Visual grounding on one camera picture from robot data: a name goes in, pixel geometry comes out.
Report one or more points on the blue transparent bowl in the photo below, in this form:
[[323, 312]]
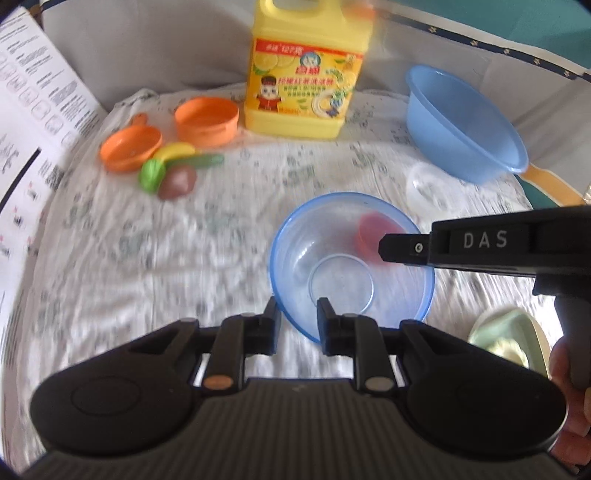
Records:
[[323, 240]]

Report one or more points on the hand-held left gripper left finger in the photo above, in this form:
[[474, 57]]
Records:
[[271, 325]]

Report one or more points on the brown toy food piece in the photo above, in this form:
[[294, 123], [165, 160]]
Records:
[[178, 183]]

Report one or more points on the green toy vegetable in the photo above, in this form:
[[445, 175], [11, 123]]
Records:
[[152, 176]]

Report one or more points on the orange toy pot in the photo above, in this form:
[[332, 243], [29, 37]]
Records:
[[205, 122]]

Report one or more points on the yellow detergent pump bottle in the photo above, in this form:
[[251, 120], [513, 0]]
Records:
[[300, 74]]

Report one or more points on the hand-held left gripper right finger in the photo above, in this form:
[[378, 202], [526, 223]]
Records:
[[327, 325]]

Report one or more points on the clear plastic lid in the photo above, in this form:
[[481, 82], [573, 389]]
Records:
[[431, 189]]

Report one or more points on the large blue plastic basin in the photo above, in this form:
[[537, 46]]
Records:
[[457, 129]]

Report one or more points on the red toy piece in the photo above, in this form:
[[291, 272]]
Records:
[[371, 230]]

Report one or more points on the white animal print blanket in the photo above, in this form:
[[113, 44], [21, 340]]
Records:
[[138, 258]]

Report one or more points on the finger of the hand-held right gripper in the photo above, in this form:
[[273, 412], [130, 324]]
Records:
[[404, 249]]

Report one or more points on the white printed instruction sheet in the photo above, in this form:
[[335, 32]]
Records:
[[32, 120]]

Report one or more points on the person's right hand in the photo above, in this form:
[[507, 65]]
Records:
[[561, 369]]

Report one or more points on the green toy cucumber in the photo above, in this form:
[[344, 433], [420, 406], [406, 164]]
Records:
[[198, 160]]

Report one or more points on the green rectangular dish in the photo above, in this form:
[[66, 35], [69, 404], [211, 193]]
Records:
[[496, 325]]

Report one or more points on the yellow toy banana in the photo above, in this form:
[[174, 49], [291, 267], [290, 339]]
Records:
[[175, 150]]

